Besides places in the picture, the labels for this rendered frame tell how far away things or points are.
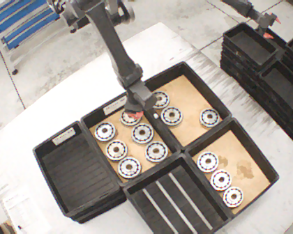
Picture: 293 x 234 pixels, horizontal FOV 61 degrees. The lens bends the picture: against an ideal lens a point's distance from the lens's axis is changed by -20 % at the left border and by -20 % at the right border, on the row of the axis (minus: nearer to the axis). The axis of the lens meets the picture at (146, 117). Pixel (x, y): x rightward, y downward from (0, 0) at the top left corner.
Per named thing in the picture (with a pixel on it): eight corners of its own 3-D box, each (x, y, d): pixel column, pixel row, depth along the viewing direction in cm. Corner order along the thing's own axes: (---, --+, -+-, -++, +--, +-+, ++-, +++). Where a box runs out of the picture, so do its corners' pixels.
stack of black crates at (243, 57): (218, 69, 245) (221, 33, 206) (237, 54, 253) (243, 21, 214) (250, 99, 228) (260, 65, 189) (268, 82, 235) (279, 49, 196)
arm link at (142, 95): (135, 60, 101) (114, 76, 100) (157, 81, 96) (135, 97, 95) (142, 79, 112) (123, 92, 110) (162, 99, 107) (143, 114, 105)
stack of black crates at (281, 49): (243, 50, 255) (246, 34, 235) (259, 38, 263) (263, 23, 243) (273, 76, 238) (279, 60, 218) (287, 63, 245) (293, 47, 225)
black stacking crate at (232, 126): (182, 161, 137) (183, 152, 127) (229, 128, 143) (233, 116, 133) (228, 222, 119) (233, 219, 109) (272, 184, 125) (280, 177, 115)
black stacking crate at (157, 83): (136, 100, 156) (133, 87, 146) (183, 74, 162) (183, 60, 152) (181, 161, 137) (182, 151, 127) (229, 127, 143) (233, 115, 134)
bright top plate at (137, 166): (114, 164, 134) (114, 163, 134) (133, 153, 136) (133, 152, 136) (124, 182, 130) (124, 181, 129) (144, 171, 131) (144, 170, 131)
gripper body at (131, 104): (148, 90, 118) (146, 79, 112) (141, 113, 113) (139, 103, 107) (131, 88, 119) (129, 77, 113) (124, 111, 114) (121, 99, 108)
